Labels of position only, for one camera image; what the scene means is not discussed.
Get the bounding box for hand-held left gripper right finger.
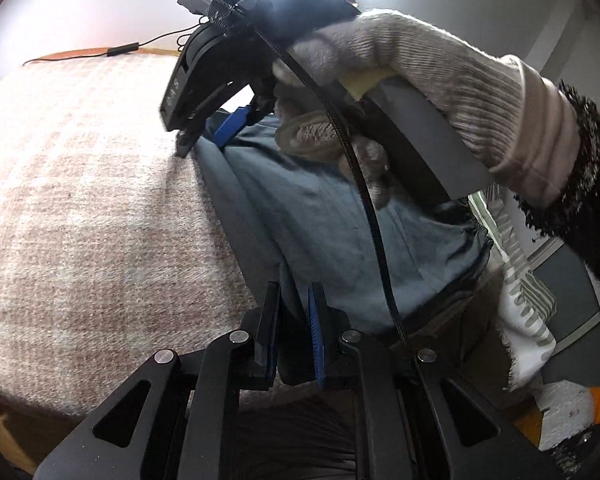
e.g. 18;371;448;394
307;282;563;480

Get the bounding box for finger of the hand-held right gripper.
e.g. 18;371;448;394
174;116;208;159
212;102;261;150

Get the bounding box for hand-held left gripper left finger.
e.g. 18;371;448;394
32;281;281;480

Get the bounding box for dark pants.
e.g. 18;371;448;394
192;110;496;391

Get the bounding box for person's right forearm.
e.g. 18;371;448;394
512;80;600;306

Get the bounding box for person's right hand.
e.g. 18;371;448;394
272;10;581;211

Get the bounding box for checked beige bed blanket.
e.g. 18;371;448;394
0;50;291;418

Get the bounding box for white green striped cloth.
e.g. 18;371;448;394
467;185;558;391

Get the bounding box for black cable with switch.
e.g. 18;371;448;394
22;25;206;67

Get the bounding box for black strap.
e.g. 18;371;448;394
215;0;411;348

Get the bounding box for wooden bed frame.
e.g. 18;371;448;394
0;395;38;476

